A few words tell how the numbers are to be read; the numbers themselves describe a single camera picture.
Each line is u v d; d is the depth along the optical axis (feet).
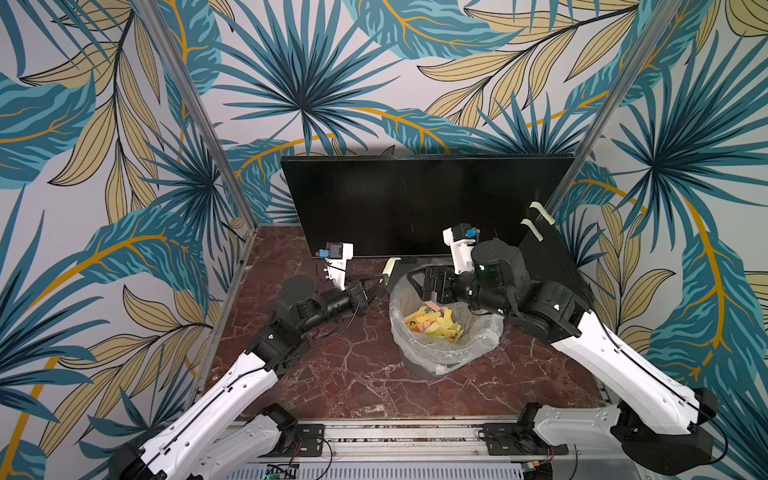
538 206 2.36
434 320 2.88
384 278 2.03
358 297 1.83
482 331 2.08
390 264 2.03
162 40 2.32
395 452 2.40
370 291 2.03
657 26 2.30
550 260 3.36
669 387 1.27
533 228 2.51
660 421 1.22
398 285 2.32
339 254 1.85
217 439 1.42
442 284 1.72
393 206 3.41
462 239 1.75
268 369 1.54
